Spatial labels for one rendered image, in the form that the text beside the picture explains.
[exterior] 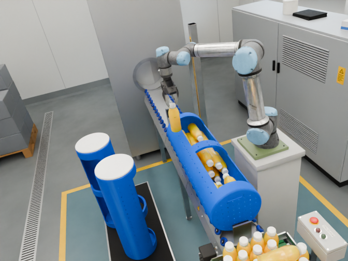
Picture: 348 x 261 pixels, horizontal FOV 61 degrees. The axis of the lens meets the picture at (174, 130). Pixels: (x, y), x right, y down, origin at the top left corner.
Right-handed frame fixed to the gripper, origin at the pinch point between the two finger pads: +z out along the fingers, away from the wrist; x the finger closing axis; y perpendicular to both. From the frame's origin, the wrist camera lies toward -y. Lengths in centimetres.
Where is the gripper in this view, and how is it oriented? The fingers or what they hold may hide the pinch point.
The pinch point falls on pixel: (172, 104)
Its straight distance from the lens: 183.1
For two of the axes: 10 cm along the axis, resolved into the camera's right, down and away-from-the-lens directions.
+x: -9.5, 2.7, -1.7
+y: -2.9, -4.8, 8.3
